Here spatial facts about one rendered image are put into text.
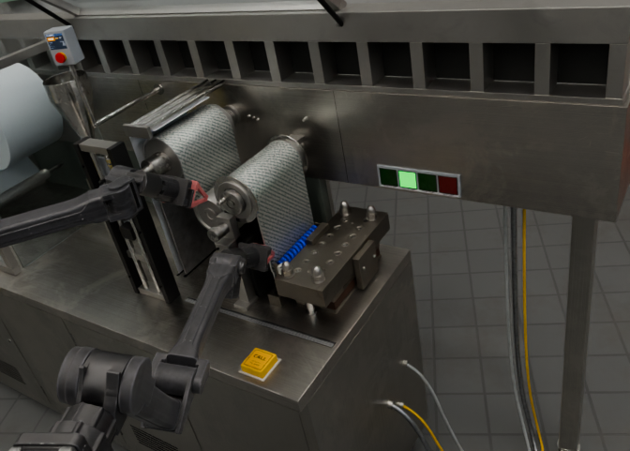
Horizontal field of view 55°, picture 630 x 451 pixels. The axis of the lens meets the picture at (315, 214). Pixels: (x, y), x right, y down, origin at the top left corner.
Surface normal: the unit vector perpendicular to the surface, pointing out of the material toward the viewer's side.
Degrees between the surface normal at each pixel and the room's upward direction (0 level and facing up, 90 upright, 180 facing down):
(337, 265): 0
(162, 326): 0
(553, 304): 0
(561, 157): 90
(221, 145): 92
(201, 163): 92
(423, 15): 90
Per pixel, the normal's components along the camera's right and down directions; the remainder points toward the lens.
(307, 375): -0.17, -0.84
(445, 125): -0.52, 0.52
